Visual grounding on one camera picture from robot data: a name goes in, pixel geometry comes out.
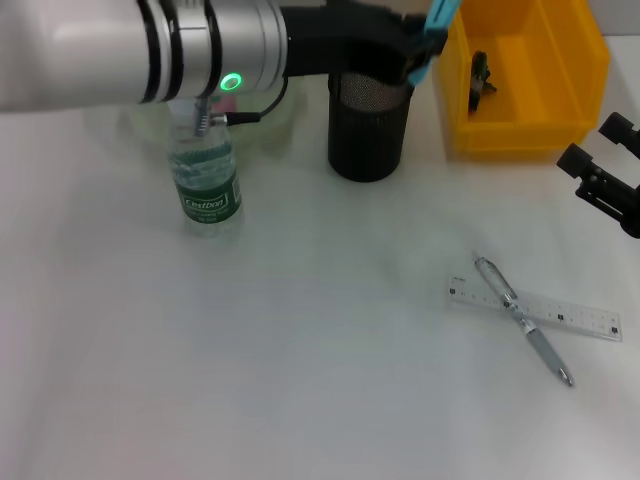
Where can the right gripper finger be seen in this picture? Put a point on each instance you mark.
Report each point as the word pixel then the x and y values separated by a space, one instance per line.
pixel 622 129
pixel 610 195

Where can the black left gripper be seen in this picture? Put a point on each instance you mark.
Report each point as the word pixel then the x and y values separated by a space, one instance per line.
pixel 340 30

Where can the blue scissors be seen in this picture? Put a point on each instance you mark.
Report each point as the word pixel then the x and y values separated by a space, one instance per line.
pixel 440 20

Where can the green plastic wrapper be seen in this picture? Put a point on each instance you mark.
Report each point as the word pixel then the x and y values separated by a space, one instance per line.
pixel 481 80

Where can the clear bottle with green label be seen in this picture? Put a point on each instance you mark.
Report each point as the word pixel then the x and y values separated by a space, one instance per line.
pixel 207 190

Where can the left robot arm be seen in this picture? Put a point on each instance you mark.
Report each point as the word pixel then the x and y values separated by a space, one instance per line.
pixel 125 50

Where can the translucent green fruit plate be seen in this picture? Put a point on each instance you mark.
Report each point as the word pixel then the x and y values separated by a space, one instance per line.
pixel 280 115

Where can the grey retractable pen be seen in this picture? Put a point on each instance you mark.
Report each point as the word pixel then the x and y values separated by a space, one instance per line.
pixel 542 350

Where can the transparent plastic ruler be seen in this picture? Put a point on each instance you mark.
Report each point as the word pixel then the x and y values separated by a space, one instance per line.
pixel 470 295

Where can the yellow plastic storage bin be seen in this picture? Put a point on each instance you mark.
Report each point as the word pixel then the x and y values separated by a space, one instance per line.
pixel 550 50

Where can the black mesh cylinder cup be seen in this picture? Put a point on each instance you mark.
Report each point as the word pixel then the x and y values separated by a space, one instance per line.
pixel 367 135

